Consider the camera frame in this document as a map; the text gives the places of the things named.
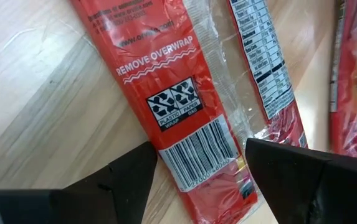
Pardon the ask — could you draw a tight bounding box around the red popcorn bag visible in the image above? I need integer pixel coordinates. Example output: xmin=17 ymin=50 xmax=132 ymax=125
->
xmin=69 ymin=0 xmax=309 ymax=224
xmin=329 ymin=0 xmax=357 ymax=161

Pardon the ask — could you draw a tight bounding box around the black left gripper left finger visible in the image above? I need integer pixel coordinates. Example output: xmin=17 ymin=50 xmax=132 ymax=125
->
xmin=0 ymin=141 xmax=158 ymax=224

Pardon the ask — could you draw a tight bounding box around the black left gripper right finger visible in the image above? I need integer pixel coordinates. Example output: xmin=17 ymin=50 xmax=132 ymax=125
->
xmin=245 ymin=138 xmax=357 ymax=224

